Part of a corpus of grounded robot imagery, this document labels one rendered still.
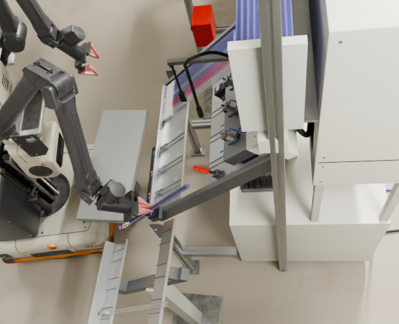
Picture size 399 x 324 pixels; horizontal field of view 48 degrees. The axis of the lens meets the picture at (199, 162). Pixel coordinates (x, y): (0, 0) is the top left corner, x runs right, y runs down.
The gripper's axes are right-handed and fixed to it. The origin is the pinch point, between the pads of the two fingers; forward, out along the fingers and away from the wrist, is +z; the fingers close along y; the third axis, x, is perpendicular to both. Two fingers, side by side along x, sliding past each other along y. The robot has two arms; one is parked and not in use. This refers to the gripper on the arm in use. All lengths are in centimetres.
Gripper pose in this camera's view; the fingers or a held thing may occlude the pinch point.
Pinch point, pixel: (150, 209)
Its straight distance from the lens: 163.7
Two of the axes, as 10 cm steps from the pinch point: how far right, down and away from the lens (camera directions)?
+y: -0.7, -9.1, 4.1
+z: 8.3, 1.8, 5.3
